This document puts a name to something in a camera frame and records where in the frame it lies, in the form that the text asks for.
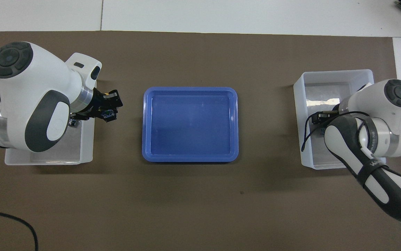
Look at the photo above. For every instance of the yellow push button switch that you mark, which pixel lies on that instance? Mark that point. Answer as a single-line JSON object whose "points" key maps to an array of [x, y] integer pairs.
{"points": [[74, 122], [109, 114]]}

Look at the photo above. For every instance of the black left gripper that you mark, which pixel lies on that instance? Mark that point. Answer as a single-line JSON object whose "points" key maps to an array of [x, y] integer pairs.
{"points": [[97, 103]]}

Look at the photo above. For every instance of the brown table mat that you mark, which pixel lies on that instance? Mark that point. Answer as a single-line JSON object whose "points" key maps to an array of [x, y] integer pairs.
{"points": [[193, 209]]}

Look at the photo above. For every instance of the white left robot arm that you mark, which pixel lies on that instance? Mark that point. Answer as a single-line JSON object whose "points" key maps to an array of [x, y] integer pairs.
{"points": [[29, 76]]}

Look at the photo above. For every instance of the translucent white plastic box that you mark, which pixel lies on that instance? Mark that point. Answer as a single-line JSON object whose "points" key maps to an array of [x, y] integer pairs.
{"points": [[326, 90], [64, 153]]}

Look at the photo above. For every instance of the blue plastic tray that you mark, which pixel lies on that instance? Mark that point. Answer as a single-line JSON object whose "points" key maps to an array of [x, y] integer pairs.
{"points": [[190, 125]]}

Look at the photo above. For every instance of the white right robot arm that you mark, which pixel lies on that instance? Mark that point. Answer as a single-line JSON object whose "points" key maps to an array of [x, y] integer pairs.
{"points": [[371, 101]]}

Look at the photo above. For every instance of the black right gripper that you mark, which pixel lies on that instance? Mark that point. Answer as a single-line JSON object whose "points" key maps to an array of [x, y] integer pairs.
{"points": [[322, 118]]}

